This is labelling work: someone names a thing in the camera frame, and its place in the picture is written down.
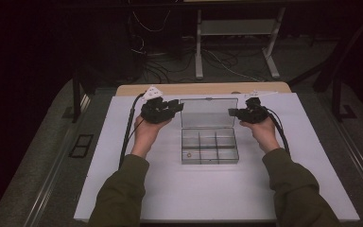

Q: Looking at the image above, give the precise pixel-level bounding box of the person's left hand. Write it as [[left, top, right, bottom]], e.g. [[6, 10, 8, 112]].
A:
[[130, 113, 173, 159]]

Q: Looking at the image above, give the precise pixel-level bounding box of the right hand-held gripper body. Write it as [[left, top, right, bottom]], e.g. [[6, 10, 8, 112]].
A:
[[237, 90, 279, 125]]

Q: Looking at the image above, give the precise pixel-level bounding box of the tangle of floor cables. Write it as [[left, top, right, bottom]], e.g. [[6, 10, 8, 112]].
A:
[[129, 34, 266, 84]]

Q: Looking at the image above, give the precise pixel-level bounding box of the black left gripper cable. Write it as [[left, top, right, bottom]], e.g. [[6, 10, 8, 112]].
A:
[[118, 93, 147, 168]]

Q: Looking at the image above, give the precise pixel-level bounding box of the white hanging cable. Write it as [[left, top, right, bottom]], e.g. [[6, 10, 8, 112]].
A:
[[131, 9, 172, 33]]

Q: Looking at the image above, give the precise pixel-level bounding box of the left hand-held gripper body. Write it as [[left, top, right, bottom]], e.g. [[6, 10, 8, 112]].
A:
[[140, 85, 175, 125]]

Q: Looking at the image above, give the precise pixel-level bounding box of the person's right hand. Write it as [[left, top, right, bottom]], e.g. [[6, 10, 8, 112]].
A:
[[239, 116, 282, 155]]

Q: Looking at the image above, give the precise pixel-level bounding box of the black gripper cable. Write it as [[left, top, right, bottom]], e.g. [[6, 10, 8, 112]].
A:
[[266, 107, 292, 157], [118, 93, 147, 168]]

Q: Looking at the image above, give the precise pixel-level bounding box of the white foam board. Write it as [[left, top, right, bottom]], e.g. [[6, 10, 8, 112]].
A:
[[73, 92, 361, 223]]

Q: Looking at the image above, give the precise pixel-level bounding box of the black metal stand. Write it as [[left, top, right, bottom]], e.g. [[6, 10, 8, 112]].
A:
[[287, 6, 363, 123], [61, 70, 91, 124]]

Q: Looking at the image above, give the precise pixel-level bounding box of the clear plastic compartment box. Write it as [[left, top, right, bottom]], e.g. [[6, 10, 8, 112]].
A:
[[179, 97, 240, 166]]

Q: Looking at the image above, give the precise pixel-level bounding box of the aluminium floor rail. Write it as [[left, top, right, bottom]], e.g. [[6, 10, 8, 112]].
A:
[[320, 94, 363, 202], [22, 94, 93, 227]]

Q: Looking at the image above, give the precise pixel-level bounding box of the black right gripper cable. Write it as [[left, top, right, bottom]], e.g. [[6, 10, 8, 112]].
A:
[[266, 107, 292, 157]]

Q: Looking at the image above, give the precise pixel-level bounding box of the grey metal shelf stand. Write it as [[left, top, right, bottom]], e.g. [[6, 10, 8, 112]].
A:
[[194, 8, 287, 80]]

